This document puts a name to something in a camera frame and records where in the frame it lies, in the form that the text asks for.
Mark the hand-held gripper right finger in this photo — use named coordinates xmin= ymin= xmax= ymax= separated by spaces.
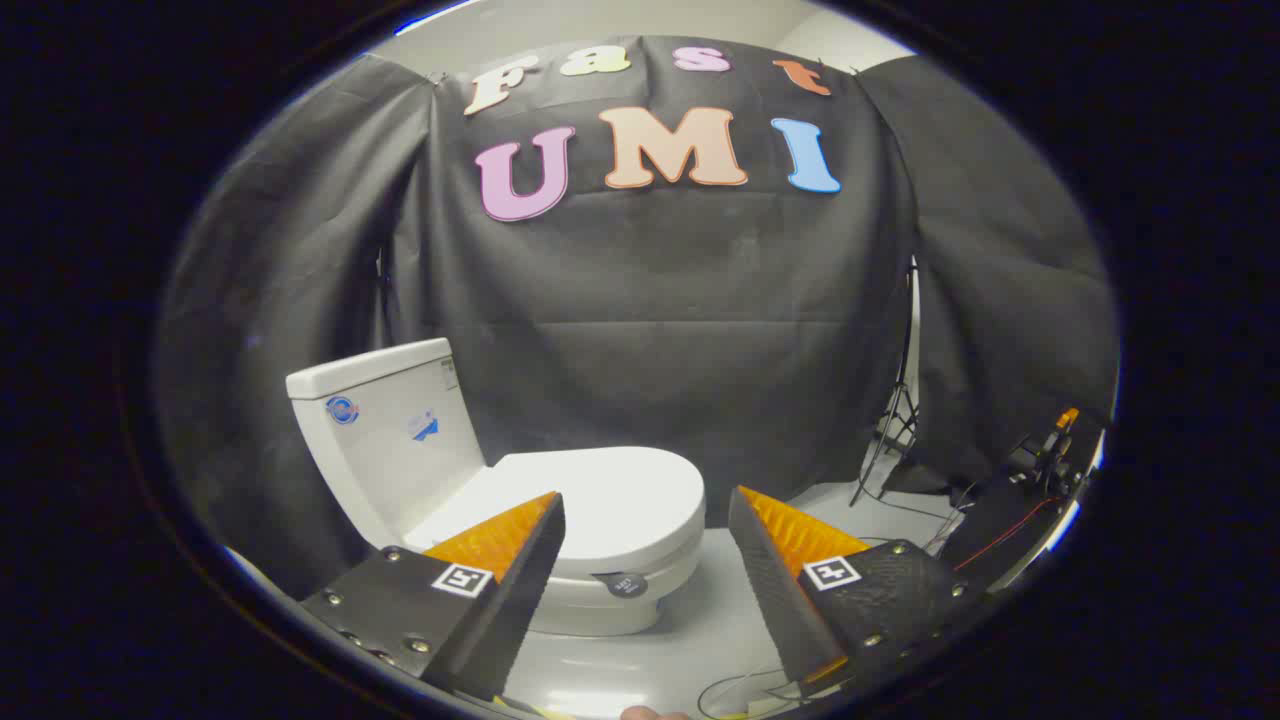
xmin=727 ymin=486 xmax=986 ymax=701

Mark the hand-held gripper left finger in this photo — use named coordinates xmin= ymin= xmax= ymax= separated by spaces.
xmin=300 ymin=491 xmax=567 ymax=703

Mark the white toilet lid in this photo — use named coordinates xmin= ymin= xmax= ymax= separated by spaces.
xmin=405 ymin=446 xmax=706 ymax=599

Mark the white toilet seat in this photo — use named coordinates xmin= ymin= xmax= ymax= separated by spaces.
xmin=552 ymin=548 xmax=704 ymax=609

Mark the white toilet tank and bowl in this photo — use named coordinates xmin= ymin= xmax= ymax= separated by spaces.
xmin=286 ymin=338 xmax=701 ymax=638

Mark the black tripod stand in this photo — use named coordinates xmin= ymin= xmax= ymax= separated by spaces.
xmin=850 ymin=255 xmax=921 ymax=506

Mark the black and orange device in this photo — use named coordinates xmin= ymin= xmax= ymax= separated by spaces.
xmin=1010 ymin=407 xmax=1086 ymax=496

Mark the black backdrop cloth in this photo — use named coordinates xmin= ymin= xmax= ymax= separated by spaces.
xmin=155 ymin=35 xmax=1119 ymax=601

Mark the thin black floor cable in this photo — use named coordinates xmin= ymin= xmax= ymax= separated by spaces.
xmin=697 ymin=668 xmax=801 ymax=720

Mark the red cable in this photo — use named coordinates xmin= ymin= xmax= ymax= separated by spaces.
xmin=955 ymin=495 xmax=1061 ymax=573

